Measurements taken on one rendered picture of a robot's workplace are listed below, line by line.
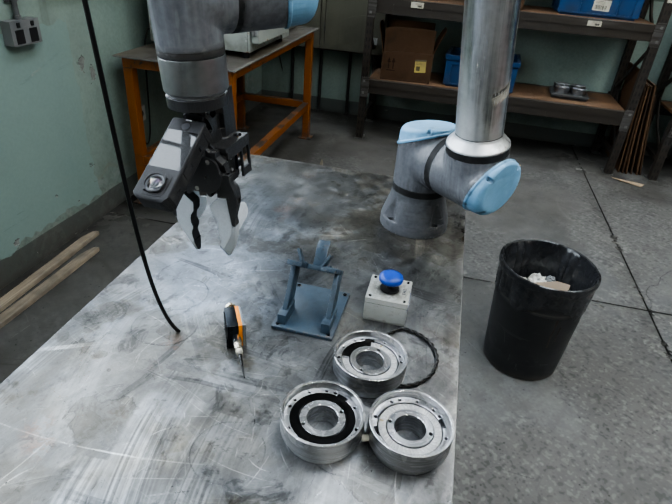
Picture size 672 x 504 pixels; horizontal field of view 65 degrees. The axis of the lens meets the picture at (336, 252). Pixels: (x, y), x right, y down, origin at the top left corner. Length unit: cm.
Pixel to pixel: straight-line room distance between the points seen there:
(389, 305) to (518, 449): 108
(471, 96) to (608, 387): 150
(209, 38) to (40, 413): 50
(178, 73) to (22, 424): 47
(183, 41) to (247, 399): 45
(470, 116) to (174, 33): 53
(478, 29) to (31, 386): 82
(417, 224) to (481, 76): 35
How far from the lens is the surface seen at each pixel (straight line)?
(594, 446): 197
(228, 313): 81
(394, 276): 86
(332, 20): 442
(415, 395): 72
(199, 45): 61
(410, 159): 108
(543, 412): 200
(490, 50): 91
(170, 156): 63
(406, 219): 112
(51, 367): 84
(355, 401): 70
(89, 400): 78
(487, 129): 96
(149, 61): 279
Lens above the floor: 134
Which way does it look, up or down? 31 degrees down
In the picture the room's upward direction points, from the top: 5 degrees clockwise
